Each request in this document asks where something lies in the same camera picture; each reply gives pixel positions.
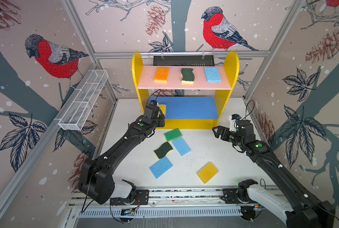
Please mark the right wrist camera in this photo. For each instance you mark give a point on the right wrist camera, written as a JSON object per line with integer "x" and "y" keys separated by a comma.
{"x": 233, "y": 121}

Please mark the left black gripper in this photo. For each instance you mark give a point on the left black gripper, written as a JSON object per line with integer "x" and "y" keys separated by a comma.
{"x": 162, "y": 120}

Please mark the blue sponge front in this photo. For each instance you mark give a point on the blue sponge front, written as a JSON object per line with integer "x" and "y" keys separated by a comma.
{"x": 160, "y": 167}

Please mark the yellow sponge front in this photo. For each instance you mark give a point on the yellow sponge front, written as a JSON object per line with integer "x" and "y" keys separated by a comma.
{"x": 207, "y": 172}

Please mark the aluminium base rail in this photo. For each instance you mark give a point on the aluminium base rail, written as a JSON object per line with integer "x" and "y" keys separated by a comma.
{"x": 188, "y": 196}

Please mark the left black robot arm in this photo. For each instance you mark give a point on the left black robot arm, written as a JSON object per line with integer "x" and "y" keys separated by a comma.
{"x": 96, "y": 177}

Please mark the orange topped yellow sponge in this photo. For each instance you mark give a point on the orange topped yellow sponge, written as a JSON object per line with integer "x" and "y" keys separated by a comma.
{"x": 161, "y": 75}

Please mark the black vent grille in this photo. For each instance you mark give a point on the black vent grille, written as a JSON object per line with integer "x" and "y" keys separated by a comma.
{"x": 184, "y": 61}

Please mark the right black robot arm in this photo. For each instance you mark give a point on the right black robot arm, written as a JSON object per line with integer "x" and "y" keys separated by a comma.
{"x": 300, "y": 209}

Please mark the green topped yellow sponge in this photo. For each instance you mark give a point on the green topped yellow sponge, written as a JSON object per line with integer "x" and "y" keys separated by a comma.
{"x": 173, "y": 135}

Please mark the dark green scrub sponge front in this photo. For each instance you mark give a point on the dark green scrub sponge front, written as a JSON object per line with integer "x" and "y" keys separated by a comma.
{"x": 187, "y": 76}

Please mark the blue sponge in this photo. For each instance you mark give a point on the blue sponge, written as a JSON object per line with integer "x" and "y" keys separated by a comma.
{"x": 181, "y": 146}
{"x": 160, "y": 167}
{"x": 212, "y": 75}

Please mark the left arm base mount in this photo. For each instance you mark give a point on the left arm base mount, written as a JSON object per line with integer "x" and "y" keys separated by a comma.
{"x": 126, "y": 193}

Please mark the dark green scrub sponge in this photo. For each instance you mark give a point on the dark green scrub sponge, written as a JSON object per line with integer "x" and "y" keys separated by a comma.
{"x": 187, "y": 76}
{"x": 162, "y": 151}

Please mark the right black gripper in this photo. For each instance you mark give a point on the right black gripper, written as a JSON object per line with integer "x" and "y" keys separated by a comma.
{"x": 224, "y": 131}

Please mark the white wire mesh basket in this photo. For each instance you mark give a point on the white wire mesh basket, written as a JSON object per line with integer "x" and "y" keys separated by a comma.
{"x": 79, "y": 110}

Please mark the yellow shelf with coloured boards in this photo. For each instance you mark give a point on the yellow shelf with coloured boards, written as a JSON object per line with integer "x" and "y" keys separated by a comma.
{"x": 188, "y": 113}

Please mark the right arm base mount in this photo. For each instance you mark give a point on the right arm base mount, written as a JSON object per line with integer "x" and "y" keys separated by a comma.
{"x": 239, "y": 194}

